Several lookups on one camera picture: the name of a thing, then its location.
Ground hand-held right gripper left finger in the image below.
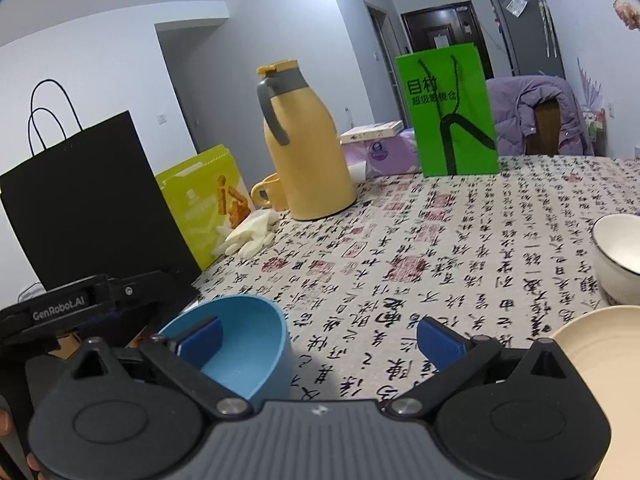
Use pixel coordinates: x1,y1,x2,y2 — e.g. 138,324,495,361
64,316,254,422

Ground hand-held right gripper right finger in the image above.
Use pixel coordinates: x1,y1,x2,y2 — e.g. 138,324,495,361
386,316,577,422

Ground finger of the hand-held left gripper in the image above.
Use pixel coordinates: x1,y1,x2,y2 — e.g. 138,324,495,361
95,270,201,352

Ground blue bowl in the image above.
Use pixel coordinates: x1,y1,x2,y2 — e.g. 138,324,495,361
157,295,296,411

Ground cream plate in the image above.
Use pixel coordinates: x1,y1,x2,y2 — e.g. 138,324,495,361
547,305,640,480

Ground white bowl black rim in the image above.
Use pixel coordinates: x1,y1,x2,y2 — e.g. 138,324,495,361
592,214,640,306

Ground person's left hand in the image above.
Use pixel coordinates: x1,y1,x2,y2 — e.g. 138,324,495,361
0,406,42,478

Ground yellow-green snack box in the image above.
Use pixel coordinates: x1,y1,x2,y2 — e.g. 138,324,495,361
155,145,251,271

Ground calligraphy printed tablecloth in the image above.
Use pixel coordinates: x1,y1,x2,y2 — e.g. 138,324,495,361
135,154,640,413

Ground black paper bag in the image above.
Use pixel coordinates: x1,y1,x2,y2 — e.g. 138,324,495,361
0,79,201,293

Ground white rubber gloves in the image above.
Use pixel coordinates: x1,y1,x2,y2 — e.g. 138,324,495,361
216,209,283,259

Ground yellow mug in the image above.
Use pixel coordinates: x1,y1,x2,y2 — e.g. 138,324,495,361
250,172,288,211

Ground purple tissue pack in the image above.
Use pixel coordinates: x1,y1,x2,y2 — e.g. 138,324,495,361
341,127,423,181

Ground yellow thermos jug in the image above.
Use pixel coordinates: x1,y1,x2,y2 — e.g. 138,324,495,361
256,59,357,221

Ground white flat box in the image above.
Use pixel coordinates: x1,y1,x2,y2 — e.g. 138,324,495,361
340,121,405,142

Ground purple padded jacket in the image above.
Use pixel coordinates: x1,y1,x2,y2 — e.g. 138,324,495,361
486,75,595,157

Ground wooden chair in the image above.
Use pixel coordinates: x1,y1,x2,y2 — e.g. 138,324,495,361
525,97,563,156

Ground green paper bag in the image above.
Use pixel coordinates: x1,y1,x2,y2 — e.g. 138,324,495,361
395,44,500,177

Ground dark entrance door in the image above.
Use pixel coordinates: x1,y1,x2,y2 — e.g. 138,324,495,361
401,2,493,78

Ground grey refrigerator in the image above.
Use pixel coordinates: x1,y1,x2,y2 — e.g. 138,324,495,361
490,0,566,78

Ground white umbrella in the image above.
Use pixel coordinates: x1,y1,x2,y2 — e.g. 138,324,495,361
532,0,558,58

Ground wire storage rack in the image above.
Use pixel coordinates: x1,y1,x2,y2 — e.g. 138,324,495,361
585,107,608,156

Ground purple wall sticker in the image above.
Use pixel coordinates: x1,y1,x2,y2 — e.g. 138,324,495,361
575,57,608,111

